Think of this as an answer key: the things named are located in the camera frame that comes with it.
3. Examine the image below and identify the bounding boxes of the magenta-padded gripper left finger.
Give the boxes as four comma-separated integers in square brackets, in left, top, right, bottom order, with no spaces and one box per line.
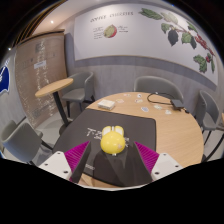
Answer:
[38,140,93,184]

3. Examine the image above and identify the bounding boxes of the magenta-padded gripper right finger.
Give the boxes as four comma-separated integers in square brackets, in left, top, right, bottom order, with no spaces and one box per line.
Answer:
[133,141,184,184]

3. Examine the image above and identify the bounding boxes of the yellow computer mouse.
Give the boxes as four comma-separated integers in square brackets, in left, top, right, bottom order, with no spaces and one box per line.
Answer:
[100,125,127,156]

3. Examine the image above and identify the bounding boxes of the grey armchair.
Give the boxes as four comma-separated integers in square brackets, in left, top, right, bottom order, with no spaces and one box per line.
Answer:
[60,71,96,118]
[0,119,54,165]
[133,75,185,104]
[194,89,224,162]

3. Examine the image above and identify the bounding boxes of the black adapter box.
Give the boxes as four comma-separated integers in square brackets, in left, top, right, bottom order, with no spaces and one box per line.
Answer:
[170,98,185,110]

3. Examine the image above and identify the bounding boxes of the small round wooden side table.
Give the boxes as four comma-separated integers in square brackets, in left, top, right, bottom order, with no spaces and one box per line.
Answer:
[34,77,75,128]

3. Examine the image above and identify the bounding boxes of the small white box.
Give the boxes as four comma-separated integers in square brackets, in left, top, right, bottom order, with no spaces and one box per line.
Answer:
[97,99,116,111]

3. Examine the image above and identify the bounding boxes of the ceiling lights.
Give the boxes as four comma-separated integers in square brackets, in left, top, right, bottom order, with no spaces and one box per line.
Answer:
[7,19,55,52]

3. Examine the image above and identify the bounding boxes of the black cable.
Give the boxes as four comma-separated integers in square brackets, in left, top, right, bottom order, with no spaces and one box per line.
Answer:
[146,91,191,114]

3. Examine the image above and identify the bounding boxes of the brown wall board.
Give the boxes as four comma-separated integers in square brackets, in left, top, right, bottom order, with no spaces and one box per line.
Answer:
[14,30,68,129]

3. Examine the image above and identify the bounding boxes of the blue wall sign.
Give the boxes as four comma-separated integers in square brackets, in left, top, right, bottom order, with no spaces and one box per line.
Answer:
[0,64,12,94]

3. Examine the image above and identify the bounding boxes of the white plant wall mural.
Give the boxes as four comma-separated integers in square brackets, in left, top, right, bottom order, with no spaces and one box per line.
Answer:
[73,3,219,86]

